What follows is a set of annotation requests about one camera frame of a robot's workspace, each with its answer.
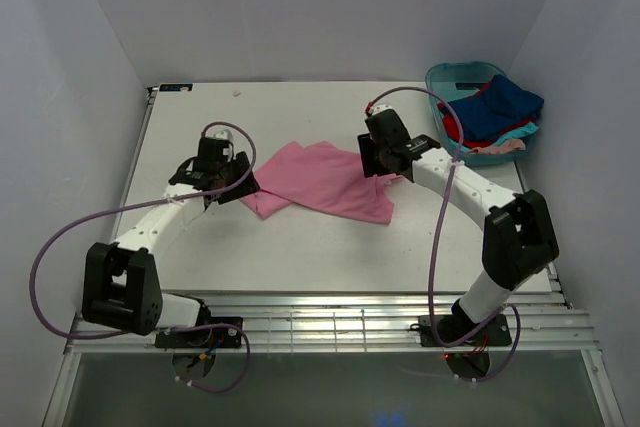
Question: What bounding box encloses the pink t shirt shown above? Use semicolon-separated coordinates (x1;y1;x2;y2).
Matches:
241;141;399;225

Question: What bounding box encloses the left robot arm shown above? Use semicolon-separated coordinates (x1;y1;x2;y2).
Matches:
82;127;259;335

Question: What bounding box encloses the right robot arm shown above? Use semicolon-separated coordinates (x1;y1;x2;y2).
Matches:
358;105;559;347

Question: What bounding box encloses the teal plastic laundry basket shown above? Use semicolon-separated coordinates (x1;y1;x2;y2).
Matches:
425;61;538;167

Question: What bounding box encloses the blue label sticker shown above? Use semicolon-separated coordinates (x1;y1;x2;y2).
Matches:
158;83;193;92

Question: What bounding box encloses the light pink garment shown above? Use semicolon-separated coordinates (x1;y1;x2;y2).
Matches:
468;139;526;155

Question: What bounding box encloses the dark blue t shirt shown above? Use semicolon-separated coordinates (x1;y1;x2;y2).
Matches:
449;75;544;147

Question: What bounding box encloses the turquoise garment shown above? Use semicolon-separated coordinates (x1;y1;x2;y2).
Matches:
493;122;539;146

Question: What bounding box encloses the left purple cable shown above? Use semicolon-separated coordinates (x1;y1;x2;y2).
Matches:
28;121;258;394

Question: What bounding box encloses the purple cable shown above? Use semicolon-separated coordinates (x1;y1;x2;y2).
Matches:
28;121;258;394
364;86;522;384

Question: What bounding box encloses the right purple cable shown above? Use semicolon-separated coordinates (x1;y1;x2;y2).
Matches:
364;86;522;384

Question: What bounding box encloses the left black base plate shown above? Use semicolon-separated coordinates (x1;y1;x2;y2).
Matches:
154;316;244;351

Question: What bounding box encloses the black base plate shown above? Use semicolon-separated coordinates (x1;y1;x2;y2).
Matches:
154;316;244;351
409;314;512;347

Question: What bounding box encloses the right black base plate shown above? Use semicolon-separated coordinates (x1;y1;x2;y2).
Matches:
409;314;512;347

